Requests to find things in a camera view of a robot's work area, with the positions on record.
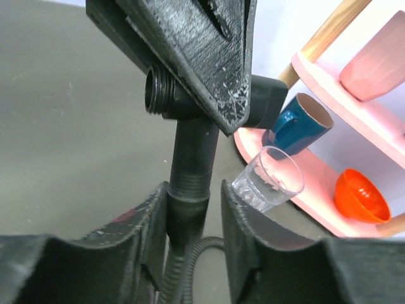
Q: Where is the pink cup middle shelf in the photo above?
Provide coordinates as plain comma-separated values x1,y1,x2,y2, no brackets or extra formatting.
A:
339,10,404,102

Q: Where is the clear plastic cup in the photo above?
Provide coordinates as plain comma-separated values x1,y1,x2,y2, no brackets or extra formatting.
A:
232,146,305,213

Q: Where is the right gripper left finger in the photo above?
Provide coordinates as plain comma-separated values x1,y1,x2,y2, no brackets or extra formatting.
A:
71,182,168,303

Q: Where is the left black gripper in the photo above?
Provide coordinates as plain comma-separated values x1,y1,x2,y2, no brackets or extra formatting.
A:
85,0,257,136

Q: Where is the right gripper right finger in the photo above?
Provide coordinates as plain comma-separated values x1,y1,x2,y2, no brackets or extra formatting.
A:
221,180,315,303

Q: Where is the black corrugated hose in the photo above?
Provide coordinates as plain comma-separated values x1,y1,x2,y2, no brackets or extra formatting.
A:
158,189,225,304

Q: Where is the dark blue mug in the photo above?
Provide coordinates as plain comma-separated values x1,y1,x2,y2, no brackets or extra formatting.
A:
261,93,334,155

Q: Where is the pink three-tier shelf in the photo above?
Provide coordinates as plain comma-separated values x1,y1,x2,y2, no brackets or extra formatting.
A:
252,1,404,238

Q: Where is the black valve fitting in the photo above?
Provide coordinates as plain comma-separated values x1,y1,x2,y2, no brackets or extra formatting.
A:
145,65,288,203

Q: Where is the orange bowl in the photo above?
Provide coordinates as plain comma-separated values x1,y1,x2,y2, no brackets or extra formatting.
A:
333,168,392,224

